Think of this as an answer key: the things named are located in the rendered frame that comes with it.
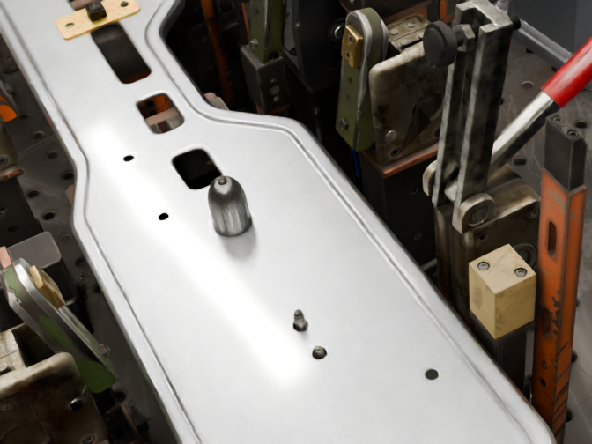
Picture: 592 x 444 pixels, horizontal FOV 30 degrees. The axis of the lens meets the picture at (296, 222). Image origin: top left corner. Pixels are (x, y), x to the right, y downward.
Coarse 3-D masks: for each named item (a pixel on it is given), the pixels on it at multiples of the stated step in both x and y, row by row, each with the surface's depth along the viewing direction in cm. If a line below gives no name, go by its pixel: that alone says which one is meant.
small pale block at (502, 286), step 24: (480, 264) 76; (504, 264) 76; (480, 288) 76; (504, 288) 74; (528, 288) 76; (480, 312) 78; (504, 312) 76; (528, 312) 78; (480, 336) 81; (504, 336) 78; (504, 360) 81
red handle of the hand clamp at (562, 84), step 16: (576, 64) 78; (560, 80) 78; (576, 80) 78; (544, 96) 79; (560, 96) 78; (528, 112) 79; (544, 112) 79; (512, 128) 80; (528, 128) 79; (496, 144) 80; (512, 144) 79; (496, 160) 80; (448, 192) 81
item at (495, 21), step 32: (480, 0) 72; (448, 32) 69; (480, 32) 70; (512, 32) 70; (448, 64) 71; (480, 64) 71; (448, 96) 76; (480, 96) 73; (448, 128) 78; (480, 128) 75; (448, 160) 80; (480, 160) 77; (480, 192) 80
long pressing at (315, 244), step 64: (0, 0) 118; (64, 0) 116; (64, 64) 108; (64, 128) 102; (128, 128) 101; (192, 128) 100; (256, 128) 98; (128, 192) 95; (192, 192) 94; (256, 192) 93; (320, 192) 92; (128, 256) 90; (192, 256) 89; (256, 256) 88; (320, 256) 87; (384, 256) 86; (128, 320) 86; (192, 320) 84; (256, 320) 84; (320, 320) 83; (384, 320) 82; (448, 320) 81; (192, 384) 80; (256, 384) 80; (320, 384) 79; (384, 384) 78; (448, 384) 78; (512, 384) 77
